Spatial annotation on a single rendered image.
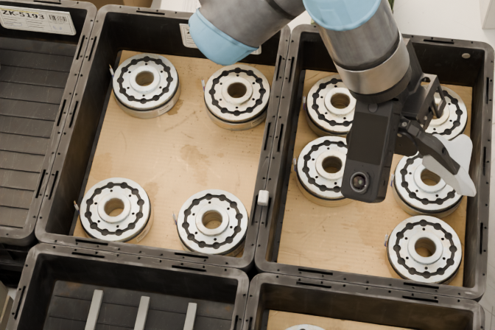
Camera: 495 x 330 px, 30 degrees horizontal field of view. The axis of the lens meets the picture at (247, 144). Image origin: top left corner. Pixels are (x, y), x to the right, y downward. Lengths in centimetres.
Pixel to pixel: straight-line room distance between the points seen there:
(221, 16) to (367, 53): 18
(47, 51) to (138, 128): 22
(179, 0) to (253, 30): 61
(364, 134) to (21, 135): 65
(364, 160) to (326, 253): 35
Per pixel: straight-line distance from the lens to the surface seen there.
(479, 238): 125
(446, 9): 172
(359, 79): 96
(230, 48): 103
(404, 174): 136
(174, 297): 132
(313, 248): 133
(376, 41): 92
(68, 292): 135
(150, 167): 140
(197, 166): 139
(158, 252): 123
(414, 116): 103
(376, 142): 100
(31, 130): 148
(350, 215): 135
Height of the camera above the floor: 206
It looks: 61 degrees down
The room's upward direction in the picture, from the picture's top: 6 degrees counter-clockwise
